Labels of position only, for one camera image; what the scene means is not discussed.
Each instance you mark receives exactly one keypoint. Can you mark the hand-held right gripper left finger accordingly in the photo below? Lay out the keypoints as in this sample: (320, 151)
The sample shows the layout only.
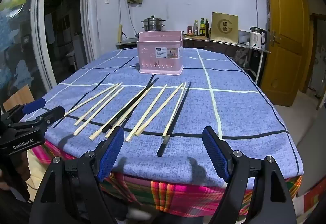
(112, 155)

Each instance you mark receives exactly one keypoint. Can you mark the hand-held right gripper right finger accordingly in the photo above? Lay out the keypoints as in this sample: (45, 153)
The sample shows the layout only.
(216, 155)

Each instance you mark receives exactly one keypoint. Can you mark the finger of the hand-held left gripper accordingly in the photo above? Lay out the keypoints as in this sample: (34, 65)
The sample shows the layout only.
(33, 106)
(53, 113)

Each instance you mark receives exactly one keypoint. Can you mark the row of wooden chopsticks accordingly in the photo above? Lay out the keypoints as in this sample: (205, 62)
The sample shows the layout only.
(146, 113)

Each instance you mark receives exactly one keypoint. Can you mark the pink plastic utensil basket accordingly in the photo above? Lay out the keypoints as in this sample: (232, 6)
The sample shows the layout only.
(152, 61)

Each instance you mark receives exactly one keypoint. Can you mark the brown cardboard sheet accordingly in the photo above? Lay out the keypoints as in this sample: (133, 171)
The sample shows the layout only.
(17, 99)

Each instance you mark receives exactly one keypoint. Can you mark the blue checked table cloth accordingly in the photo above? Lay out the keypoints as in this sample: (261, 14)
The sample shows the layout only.
(229, 112)

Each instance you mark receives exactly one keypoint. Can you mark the colourful plaid cloth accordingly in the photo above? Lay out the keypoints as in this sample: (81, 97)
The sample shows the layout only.
(178, 196)

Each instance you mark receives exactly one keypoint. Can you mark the stainless steel counter table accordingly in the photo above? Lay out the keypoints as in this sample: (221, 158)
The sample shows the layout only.
(124, 44)
(229, 44)

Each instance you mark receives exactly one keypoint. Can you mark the yellowed power strip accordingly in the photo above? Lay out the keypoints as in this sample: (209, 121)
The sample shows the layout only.
(119, 33)

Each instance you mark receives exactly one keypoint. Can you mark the white container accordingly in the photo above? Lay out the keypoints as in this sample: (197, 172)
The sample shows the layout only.
(244, 38)

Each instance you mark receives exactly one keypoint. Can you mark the white electric kettle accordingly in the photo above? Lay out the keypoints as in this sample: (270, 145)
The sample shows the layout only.
(256, 39)

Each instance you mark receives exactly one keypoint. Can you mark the dark sauce bottle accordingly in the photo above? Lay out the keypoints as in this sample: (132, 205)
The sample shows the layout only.
(207, 28)

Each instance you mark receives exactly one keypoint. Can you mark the red sauce jar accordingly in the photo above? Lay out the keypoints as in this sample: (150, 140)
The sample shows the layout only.
(190, 30)

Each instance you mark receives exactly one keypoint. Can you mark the gold square box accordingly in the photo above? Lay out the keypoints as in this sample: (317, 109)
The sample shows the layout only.
(224, 27)

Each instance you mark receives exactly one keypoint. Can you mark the clear plastic bottle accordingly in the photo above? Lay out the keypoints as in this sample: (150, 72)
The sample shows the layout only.
(195, 28)

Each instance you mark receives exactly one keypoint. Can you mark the steel steamer pot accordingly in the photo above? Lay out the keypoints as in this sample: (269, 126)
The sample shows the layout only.
(152, 24)

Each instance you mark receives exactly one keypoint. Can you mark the yellow wooden door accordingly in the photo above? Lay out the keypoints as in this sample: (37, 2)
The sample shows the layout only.
(282, 35)

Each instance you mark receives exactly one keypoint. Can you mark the white arched doorway frame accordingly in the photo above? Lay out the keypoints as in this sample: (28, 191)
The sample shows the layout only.
(40, 35)

